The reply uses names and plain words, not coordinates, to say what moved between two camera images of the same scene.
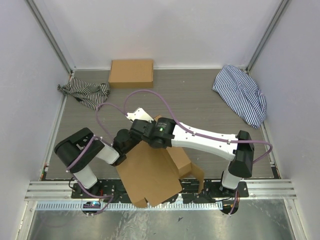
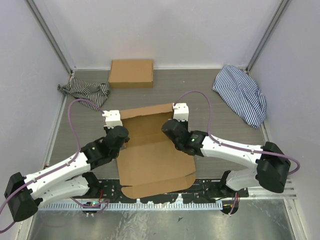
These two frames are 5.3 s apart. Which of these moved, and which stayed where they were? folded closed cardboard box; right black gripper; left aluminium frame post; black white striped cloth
Moved: right black gripper
Stayed: left aluminium frame post; folded closed cardboard box; black white striped cloth
